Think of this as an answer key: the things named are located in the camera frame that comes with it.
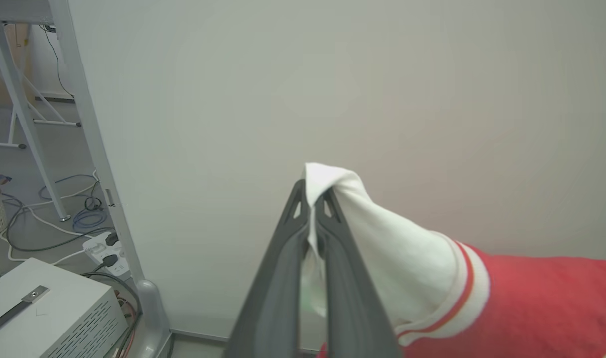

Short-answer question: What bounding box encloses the white metal desk frame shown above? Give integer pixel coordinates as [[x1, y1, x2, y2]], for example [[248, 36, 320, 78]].
[[0, 19, 83, 222]]

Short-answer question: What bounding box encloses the white box with black handle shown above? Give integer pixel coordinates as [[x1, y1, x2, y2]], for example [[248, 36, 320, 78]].
[[0, 257, 130, 358]]

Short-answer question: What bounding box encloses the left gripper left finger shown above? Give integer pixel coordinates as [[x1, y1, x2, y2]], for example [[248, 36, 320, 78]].
[[223, 179, 311, 358]]

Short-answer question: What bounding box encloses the white power strip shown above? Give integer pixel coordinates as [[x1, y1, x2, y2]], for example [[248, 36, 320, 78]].
[[82, 231, 131, 277]]

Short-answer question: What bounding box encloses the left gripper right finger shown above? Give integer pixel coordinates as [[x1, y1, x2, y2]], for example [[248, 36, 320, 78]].
[[316, 188, 404, 358]]

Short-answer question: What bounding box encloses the white partition panel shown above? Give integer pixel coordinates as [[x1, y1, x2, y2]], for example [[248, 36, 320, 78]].
[[48, 0, 606, 358]]

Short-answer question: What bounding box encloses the white floor cable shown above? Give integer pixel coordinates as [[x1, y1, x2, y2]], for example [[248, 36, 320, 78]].
[[0, 169, 101, 265]]

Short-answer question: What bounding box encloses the black floor cable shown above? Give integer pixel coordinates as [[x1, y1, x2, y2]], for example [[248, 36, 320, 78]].
[[2, 196, 115, 253]]

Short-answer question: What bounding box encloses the blue coiled cable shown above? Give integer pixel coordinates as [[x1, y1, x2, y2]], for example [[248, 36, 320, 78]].
[[73, 208, 107, 232]]

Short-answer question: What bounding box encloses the red and white jersey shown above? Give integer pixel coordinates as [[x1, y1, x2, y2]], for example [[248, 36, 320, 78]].
[[300, 162, 606, 358]]

